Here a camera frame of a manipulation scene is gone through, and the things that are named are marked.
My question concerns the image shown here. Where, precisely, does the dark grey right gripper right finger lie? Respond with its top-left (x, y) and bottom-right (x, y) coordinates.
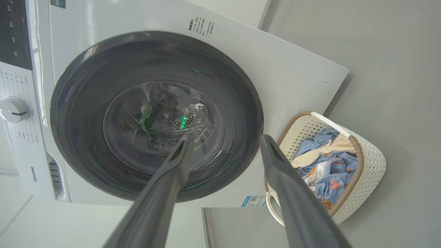
top-left (259, 134), bottom-right (352, 248)

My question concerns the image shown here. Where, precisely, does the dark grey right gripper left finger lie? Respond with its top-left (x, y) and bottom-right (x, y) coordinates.
top-left (103, 134), bottom-right (195, 248)

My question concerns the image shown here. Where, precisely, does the blue cartoon print garment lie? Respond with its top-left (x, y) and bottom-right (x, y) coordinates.
top-left (298, 153), bottom-right (358, 209)

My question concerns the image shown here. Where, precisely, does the blue garment with cream trim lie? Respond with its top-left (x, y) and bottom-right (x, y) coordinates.
top-left (291, 129), bottom-right (356, 168)

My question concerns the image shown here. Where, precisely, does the white washing machine body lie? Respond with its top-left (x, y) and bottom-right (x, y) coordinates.
top-left (0, 0), bottom-right (350, 209)

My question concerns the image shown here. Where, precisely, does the washing machine glass door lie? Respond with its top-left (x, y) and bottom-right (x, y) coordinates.
top-left (50, 31), bottom-right (264, 203)

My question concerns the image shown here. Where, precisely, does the blue energy label sticker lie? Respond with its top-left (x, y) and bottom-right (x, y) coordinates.
top-left (241, 196), bottom-right (267, 207)

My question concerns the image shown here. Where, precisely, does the cream perforated laundry basket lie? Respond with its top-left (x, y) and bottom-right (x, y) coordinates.
top-left (264, 111), bottom-right (387, 226)

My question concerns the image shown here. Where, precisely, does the white washing machine dial knob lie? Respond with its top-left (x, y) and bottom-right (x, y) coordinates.
top-left (0, 96), bottom-right (31, 123)

